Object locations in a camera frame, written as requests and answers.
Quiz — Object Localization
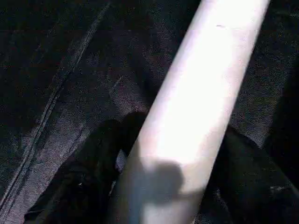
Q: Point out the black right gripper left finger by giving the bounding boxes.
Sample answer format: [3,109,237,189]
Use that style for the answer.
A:
[24,112,147,224]

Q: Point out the white plastic table leg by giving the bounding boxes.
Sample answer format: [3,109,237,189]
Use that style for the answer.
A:
[112,0,273,224]

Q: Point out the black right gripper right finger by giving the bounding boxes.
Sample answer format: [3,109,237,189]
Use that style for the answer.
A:
[219,126,299,224]

